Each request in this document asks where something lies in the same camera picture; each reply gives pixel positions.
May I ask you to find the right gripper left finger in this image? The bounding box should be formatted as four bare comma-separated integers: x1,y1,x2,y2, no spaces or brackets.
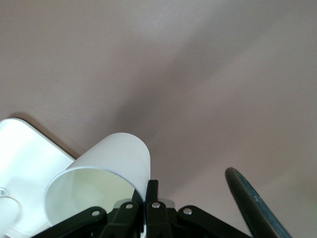
32,189,144,238

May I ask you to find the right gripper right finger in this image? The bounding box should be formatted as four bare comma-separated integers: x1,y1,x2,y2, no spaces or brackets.
145,179,251,238

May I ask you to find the white plastic cup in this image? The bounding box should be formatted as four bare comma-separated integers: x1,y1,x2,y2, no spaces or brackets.
44,132,152,229

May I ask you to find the cream tray with bear print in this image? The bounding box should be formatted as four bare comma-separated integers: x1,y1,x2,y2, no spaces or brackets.
0,118,76,238

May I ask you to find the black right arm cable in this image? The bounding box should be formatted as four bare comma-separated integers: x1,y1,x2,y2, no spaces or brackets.
224,167,292,238

